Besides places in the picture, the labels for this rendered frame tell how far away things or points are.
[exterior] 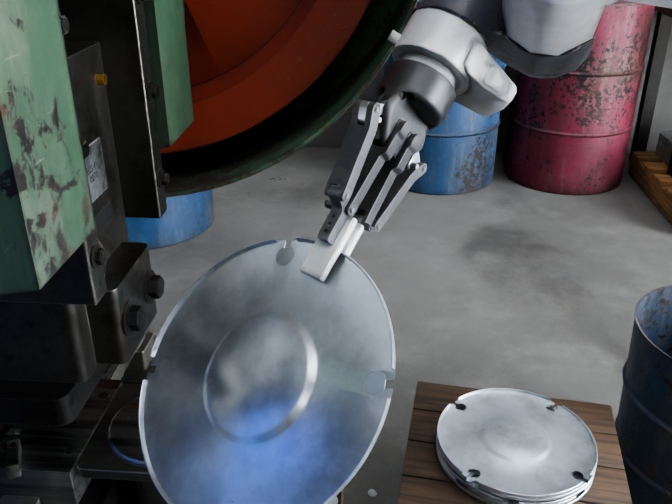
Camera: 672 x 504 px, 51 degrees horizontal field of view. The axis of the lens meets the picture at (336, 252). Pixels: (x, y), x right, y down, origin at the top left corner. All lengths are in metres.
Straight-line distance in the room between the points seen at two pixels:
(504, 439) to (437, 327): 1.06
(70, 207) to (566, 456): 1.06
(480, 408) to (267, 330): 0.82
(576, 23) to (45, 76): 0.46
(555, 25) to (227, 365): 0.45
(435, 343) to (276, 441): 1.68
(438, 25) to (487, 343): 1.71
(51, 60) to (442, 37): 0.38
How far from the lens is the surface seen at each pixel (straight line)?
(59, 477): 0.79
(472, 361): 2.26
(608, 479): 1.42
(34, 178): 0.49
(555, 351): 2.36
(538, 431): 1.42
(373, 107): 0.68
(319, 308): 0.68
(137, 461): 0.76
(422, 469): 1.36
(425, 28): 0.74
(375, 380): 0.63
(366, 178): 0.69
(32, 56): 0.49
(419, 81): 0.71
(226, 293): 0.76
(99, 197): 0.70
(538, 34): 0.72
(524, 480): 1.32
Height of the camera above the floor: 1.29
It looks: 27 degrees down
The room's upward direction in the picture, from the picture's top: straight up
